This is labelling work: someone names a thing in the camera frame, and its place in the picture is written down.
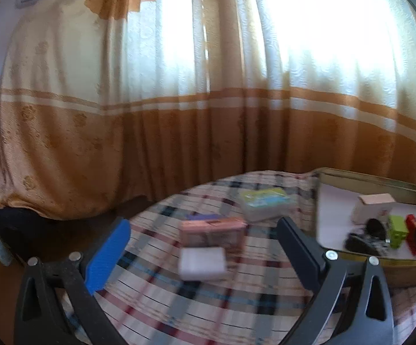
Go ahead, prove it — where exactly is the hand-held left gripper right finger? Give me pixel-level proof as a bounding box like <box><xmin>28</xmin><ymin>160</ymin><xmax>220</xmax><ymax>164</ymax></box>
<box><xmin>276</xmin><ymin>216</ymin><xmax>396</xmax><ymax>345</ymax></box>

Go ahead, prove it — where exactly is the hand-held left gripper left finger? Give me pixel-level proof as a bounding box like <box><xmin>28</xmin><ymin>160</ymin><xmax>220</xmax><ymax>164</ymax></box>
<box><xmin>13</xmin><ymin>217</ymin><xmax>132</xmax><ymax>345</ymax></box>

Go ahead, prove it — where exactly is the red building block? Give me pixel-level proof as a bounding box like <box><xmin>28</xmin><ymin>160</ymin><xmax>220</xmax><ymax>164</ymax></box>
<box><xmin>405</xmin><ymin>214</ymin><xmax>416</xmax><ymax>257</ymax></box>

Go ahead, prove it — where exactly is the green building block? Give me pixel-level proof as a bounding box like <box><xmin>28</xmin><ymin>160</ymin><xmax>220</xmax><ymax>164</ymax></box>
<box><xmin>388</xmin><ymin>215</ymin><xmax>409</xmax><ymax>249</ymax></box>

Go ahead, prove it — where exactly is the clear box with green label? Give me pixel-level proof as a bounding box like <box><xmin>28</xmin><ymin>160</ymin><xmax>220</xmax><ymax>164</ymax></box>
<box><xmin>238</xmin><ymin>187</ymin><xmax>298</xmax><ymax>222</ymax></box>

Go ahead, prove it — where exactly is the pale pink and white box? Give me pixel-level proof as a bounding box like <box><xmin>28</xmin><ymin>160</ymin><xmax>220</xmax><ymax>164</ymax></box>
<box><xmin>350</xmin><ymin>193</ymin><xmax>396</xmax><ymax>225</ymax></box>

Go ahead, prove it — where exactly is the gold metal tin tray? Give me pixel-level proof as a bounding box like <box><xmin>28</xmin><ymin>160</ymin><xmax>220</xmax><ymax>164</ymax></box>
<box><xmin>314</xmin><ymin>167</ymin><xmax>416</xmax><ymax>288</ymax></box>

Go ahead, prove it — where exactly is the white power bank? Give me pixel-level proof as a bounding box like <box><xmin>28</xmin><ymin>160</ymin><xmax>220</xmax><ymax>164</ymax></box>
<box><xmin>178</xmin><ymin>246</ymin><xmax>228</xmax><ymax>281</ymax></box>

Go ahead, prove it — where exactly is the purple building block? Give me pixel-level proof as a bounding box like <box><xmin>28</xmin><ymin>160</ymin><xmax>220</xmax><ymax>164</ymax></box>
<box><xmin>186</xmin><ymin>213</ymin><xmax>223</xmax><ymax>223</ymax></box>

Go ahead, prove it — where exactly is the white paper sheet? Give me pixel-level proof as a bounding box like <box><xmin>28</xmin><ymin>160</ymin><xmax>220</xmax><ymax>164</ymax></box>
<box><xmin>316</xmin><ymin>183</ymin><xmax>416</xmax><ymax>259</ymax></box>

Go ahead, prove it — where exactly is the checkered tablecloth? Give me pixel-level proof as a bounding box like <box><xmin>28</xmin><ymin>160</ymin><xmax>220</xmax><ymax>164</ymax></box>
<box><xmin>60</xmin><ymin>170</ymin><xmax>416</xmax><ymax>345</ymax></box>

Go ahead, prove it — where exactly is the cream and orange curtain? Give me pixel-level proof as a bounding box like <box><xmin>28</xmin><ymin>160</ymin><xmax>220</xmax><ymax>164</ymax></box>
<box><xmin>0</xmin><ymin>0</ymin><xmax>416</xmax><ymax>220</ymax></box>

